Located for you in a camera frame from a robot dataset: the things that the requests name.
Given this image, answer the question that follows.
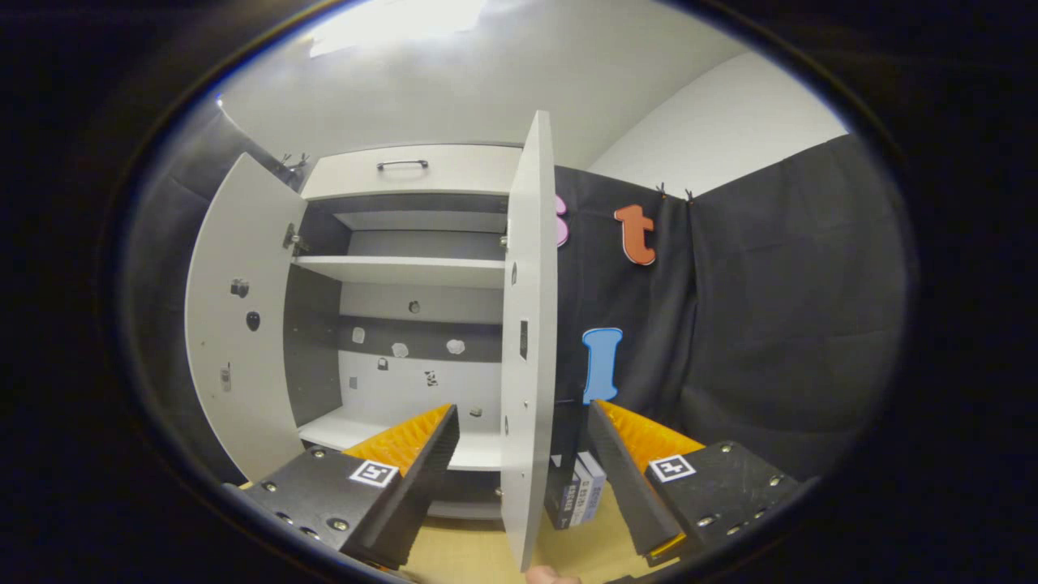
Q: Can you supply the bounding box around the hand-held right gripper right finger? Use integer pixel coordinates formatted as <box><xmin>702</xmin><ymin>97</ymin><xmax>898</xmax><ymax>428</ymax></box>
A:
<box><xmin>585</xmin><ymin>399</ymin><xmax>804</xmax><ymax>567</ymax></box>

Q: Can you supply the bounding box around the white cabinet door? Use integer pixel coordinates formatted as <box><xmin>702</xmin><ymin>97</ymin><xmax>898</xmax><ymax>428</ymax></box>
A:
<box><xmin>185</xmin><ymin>152</ymin><xmax>309</xmax><ymax>483</ymax></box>
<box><xmin>499</xmin><ymin>109</ymin><xmax>560</xmax><ymax>573</ymax></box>

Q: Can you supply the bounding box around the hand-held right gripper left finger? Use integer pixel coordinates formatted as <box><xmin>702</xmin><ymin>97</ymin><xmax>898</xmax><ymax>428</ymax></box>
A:
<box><xmin>223</xmin><ymin>403</ymin><xmax>461</xmax><ymax>570</ymax></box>

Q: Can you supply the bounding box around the black backdrop cloth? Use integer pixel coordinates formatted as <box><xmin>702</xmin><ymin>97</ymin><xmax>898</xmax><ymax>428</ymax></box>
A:
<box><xmin>122</xmin><ymin>97</ymin><xmax>909</xmax><ymax>487</ymax></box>

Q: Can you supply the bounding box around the blue white box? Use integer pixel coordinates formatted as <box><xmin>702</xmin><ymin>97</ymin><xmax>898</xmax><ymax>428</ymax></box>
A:
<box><xmin>568</xmin><ymin>451</ymin><xmax>607</xmax><ymax>528</ymax></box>

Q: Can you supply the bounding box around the white drawer front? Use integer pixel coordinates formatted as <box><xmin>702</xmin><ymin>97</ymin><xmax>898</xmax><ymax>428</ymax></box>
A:
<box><xmin>302</xmin><ymin>144</ymin><xmax>524</xmax><ymax>201</ymax></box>

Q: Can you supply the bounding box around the dark box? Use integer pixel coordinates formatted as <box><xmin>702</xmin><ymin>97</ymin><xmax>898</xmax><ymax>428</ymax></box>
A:
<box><xmin>545</xmin><ymin>453</ymin><xmax>581</xmax><ymax>530</ymax></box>

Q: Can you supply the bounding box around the white cabinet shelf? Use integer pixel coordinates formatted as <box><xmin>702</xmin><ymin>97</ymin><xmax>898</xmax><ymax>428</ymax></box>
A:
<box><xmin>292</xmin><ymin>255</ymin><xmax>508</xmax><ymax>290</ymax></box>

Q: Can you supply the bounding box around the white grey cabinet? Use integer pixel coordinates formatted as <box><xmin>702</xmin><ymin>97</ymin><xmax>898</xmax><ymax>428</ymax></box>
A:
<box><xmin>282</xmin><ymin>142</ymin><xmax>560</xmax><ymax>520</ymax></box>

